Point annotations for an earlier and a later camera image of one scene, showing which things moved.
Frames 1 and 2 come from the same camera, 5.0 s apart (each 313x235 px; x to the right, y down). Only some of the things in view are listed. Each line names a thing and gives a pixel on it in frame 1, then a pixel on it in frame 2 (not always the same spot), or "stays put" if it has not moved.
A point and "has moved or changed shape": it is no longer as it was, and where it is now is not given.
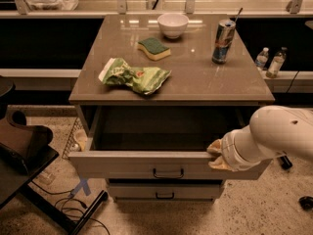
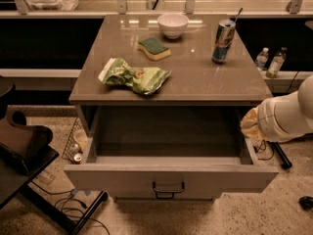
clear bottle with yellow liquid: [276, 64] stays put
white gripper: [227, 153] -> [268, 120]
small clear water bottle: [262, 58] stays put
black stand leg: [65, 220] stays put
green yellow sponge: [154, 49] stays put
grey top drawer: [158, 143] has moved or changed shape
